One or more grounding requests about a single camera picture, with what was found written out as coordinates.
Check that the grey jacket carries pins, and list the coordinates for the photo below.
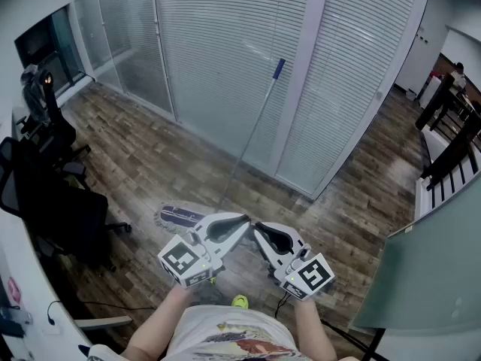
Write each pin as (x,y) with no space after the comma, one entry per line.
(34,96)

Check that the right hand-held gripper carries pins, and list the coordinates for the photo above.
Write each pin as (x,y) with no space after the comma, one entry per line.
(308,275)

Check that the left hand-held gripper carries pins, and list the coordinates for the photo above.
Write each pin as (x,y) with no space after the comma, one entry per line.
(184,261)

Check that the grey desk crossbar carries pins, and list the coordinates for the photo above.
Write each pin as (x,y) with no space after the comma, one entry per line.
(103,322)

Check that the pink sticker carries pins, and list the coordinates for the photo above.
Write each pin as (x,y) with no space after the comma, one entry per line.
(13,290)

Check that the glass partition with blinds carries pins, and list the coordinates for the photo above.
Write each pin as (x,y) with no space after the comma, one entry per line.
(225,70)

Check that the yellow-green sneaker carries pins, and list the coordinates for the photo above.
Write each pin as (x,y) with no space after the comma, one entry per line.
(212,280)
(240,301)

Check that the black mesh office chair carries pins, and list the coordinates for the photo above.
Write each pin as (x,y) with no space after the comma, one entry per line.
(64,216)

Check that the white printed t-shirt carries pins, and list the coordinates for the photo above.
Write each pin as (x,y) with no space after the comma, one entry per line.
(225,322)

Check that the person's right forearm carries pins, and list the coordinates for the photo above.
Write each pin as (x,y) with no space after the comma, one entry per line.
(312,329)

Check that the dark wooden stair railing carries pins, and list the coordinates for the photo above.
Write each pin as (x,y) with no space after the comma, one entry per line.
(437,102)

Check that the tall black office chair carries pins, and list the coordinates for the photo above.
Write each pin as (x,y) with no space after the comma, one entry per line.
(60,134)

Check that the green glass panel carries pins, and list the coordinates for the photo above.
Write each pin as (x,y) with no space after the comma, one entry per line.
(424,269)

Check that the person's left forearm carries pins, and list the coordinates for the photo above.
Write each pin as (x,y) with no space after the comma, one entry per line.
(158,325)

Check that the dark glass door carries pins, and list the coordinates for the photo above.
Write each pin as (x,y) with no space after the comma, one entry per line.
(45,47)

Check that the white desk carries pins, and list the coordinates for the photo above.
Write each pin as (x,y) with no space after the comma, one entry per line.
(34,295)

